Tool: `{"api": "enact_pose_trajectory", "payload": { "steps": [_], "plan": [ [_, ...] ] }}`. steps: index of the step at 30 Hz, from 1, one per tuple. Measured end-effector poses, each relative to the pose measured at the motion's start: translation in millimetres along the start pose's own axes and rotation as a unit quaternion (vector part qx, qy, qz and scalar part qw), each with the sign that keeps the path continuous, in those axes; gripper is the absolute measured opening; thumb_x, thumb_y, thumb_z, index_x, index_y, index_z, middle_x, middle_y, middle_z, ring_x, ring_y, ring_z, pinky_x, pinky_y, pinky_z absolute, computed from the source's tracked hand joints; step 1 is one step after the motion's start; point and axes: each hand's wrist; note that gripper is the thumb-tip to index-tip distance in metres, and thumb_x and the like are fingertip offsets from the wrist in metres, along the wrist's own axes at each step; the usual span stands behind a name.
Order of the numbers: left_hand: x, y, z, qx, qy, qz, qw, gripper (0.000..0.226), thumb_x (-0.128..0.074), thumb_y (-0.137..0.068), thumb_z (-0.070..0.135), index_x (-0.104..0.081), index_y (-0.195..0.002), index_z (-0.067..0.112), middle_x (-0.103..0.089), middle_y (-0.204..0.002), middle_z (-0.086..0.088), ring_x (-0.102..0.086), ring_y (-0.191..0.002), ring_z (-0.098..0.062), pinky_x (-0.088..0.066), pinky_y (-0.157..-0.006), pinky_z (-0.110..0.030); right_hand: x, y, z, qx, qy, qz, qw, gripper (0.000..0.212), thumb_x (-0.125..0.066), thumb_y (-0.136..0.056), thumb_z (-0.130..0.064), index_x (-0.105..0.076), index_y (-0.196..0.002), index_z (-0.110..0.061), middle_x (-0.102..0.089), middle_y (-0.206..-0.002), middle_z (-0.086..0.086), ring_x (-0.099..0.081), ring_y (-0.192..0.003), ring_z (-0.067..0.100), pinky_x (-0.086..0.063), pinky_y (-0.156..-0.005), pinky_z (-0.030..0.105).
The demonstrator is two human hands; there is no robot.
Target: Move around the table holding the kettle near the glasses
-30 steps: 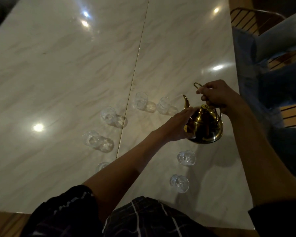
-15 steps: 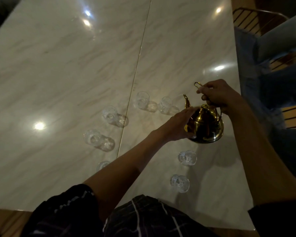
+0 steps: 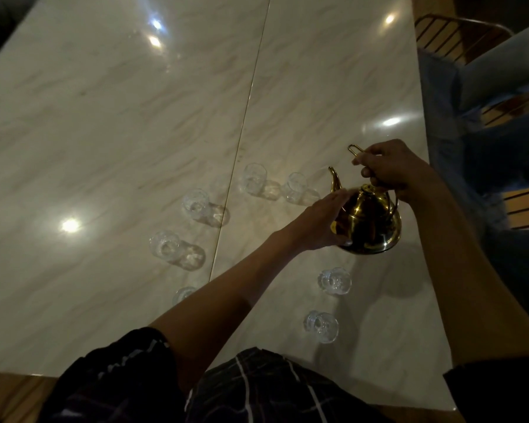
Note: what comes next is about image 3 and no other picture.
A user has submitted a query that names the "person's left hand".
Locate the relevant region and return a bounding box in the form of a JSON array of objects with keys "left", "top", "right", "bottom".
[{"left": 286, "top": 188, "right": 358, "bottom": 253}]

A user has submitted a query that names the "person's right hand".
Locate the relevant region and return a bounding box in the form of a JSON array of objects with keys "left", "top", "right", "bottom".
[{"left": 351, "top": 139, "right": 441, "bottom": 203}]

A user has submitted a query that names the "gold metal teapot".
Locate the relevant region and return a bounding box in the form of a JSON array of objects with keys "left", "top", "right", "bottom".
[{"left": 327, "top": 144, "right": 402, "bottom": 255}]

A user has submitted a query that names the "group of small clear glasses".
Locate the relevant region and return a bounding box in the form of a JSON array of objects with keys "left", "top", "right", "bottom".
[{"left": 149, "top": 162, "right": 353, "bottom": 344}]

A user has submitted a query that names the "person's left forearm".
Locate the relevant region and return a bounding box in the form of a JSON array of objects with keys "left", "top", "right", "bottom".
[{"left": 149, "top": 229, "right": 305, "bottom": 392}]

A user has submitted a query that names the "person's right forearm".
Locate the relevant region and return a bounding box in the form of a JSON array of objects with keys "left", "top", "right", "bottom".
[{"left": 407, "top": 180, "right": 529, "bottom": 366}]

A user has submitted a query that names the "blue grey cushion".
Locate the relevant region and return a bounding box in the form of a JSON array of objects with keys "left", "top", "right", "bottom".
[{"left": 465, "top": 108, "right": 529, "bottom": 194}]

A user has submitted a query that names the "light grey cushion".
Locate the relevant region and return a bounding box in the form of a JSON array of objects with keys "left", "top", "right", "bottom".
[{"left": 458, "top": 21, "right": 529, "bottom": 113}]

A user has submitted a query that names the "dark blue cushion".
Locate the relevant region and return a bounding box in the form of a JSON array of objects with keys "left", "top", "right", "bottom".
[{"left": 484, "top": 229, "right": 529, "bottom": 322}]

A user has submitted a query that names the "dark plaid shirt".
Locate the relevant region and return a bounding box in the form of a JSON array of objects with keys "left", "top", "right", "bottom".
[{"left": 37, "top": 326, "right": 529, "bottom": 423}]

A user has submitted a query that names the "white marble table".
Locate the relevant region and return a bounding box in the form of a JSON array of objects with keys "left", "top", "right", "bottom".
[{"left": 0, "top": 0, "right": 457, "bottom": 412}]

